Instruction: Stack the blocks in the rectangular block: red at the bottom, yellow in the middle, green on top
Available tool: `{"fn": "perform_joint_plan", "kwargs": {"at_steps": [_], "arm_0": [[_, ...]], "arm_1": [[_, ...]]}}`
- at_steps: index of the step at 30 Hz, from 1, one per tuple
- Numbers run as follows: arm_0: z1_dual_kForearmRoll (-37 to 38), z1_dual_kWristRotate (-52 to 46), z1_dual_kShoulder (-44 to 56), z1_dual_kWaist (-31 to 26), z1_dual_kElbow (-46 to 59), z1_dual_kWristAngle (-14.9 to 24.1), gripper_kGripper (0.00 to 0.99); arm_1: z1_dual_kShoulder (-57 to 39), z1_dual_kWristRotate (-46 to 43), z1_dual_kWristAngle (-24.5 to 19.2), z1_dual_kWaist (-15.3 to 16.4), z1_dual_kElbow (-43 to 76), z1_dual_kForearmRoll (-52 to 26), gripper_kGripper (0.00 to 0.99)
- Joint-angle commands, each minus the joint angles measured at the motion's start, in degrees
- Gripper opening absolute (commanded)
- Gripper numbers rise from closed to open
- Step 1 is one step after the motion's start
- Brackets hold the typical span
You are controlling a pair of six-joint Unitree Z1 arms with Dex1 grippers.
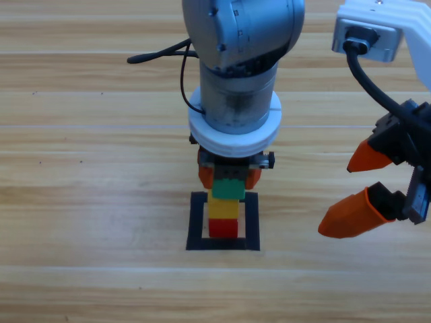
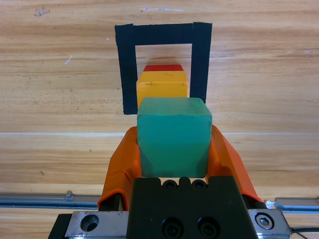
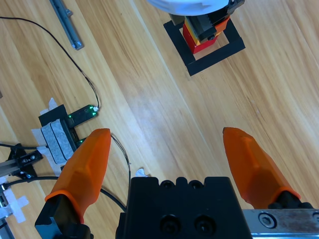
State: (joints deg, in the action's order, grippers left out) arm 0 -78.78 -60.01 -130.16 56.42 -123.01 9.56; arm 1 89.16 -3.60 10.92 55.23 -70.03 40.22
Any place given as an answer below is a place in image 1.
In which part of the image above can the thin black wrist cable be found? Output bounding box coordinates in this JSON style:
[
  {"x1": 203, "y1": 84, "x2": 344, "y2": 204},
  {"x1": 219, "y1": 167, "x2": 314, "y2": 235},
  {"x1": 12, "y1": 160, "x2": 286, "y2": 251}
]
[{"x1": 179, "y1": 42, "x2": 206, "y2": 115}]

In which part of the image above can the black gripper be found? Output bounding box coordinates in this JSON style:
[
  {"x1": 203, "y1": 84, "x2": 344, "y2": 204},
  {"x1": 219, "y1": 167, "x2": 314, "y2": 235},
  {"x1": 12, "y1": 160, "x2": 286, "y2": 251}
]
[
  {"x1": 188, "y1": 133, "x2": 275, "y2": 190},
  {"x1": 317, "y1": 99, "x2": 431, "y2": 240}
]

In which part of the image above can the white wrist mount ring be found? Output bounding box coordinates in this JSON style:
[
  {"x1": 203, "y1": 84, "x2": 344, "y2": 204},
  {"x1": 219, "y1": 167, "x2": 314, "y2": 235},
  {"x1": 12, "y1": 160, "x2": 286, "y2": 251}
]
[{"x1": 187, "y1": 85, "x2": 283, "y2": 158}]

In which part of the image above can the green cube block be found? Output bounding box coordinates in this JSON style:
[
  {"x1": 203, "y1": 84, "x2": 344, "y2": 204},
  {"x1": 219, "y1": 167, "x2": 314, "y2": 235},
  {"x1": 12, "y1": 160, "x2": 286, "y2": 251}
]
[{"x1": 211, "y1": 179, "x2": 246, "y2": 200}]

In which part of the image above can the black tape square outline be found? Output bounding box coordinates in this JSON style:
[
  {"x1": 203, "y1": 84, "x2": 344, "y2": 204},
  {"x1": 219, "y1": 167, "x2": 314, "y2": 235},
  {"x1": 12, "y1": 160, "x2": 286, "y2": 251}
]
[{"x1": 185, "y1": 191, "x2": 261, "y2": 252}]

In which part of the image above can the yellow cube block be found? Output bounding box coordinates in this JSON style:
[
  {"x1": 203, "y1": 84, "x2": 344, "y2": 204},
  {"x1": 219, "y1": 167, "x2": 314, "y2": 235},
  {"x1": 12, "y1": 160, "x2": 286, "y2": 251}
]
[{"x1": 207, "y1": 190, "x2": 240, "y2": 220}]

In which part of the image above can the red cube block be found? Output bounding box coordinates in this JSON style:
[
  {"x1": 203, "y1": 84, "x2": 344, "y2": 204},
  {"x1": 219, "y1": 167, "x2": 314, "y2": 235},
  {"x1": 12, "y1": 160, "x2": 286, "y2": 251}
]
[{"x1": 207, "y1": 217, "x2": 240, "y2": 239}]

